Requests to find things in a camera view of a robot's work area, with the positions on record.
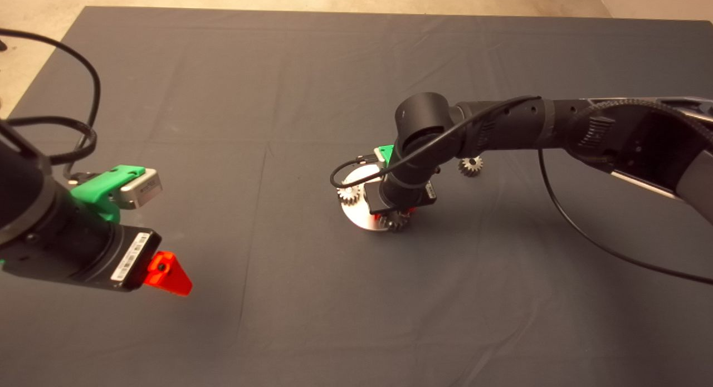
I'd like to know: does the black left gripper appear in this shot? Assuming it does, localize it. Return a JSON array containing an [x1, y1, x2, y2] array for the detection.
[[0, 227, 194, 297]]

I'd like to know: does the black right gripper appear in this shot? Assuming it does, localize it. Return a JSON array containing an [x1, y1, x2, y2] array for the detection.
[[365, 181, 437, 221]]

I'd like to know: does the large steel gear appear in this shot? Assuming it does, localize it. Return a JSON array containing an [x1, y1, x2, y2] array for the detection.
[[380, 209, 411, 233]]

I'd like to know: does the round metal plate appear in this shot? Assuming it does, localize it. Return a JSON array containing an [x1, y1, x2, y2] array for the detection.
[[340, 165, 402, 232]]

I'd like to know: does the dark grey table cloth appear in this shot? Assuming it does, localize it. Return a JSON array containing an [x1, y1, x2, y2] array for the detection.
[[0, 7, 713, 387]]

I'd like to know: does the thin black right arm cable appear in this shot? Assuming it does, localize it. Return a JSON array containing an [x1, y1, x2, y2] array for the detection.
[[330, 95, 713, 285]]

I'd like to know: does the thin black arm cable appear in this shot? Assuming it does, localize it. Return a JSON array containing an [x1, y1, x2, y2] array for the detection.
[[330, 95, 713, 285], [0, 28, 102, 179]]

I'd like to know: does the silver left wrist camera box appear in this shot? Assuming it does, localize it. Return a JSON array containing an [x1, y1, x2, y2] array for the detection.
[[120, 169, 163, 210]]

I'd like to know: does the green left camera mount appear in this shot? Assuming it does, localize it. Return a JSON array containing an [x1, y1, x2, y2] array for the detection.
[[71, 165, 146, 223]]

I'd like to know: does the thick braided black cable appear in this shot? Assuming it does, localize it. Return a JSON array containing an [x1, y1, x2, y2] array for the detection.
[[6, 116, 98, 166]]

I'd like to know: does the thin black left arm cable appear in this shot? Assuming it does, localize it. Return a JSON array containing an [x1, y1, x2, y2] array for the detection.
[[0, 28, 102, 179]]

